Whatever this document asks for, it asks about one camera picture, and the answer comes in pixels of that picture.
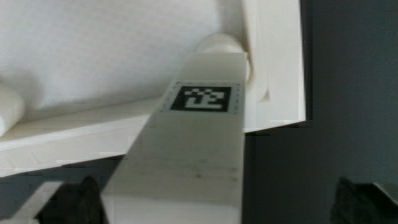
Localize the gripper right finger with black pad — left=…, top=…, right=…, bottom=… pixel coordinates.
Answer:
left=331, top=177, right=398, bottom=224

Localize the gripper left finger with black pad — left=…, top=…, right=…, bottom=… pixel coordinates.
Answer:
left=6, top=174, right=109, bottom=224

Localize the white desk leg with tag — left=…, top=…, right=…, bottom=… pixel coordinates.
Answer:
left=101, top=32, right=256, bottom=224

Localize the white desk top panel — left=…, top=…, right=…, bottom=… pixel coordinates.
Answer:
left=0, top=0, right=306, bottom=178

